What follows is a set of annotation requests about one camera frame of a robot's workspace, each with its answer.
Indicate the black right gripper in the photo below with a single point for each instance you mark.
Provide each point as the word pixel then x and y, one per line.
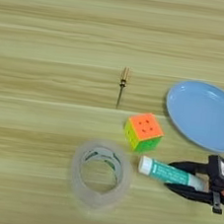
pixel 219 195

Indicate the teal and white glue stick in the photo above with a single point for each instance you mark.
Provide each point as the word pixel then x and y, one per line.
pixel 169 172

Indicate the colourful puzzle cube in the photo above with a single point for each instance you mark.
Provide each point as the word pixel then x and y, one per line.
pixel 145 128

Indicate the clear tape roll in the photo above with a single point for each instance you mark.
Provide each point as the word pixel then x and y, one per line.
pixel 76 179

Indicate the blue oval plate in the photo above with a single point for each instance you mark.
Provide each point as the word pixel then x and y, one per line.
pixel 203 115

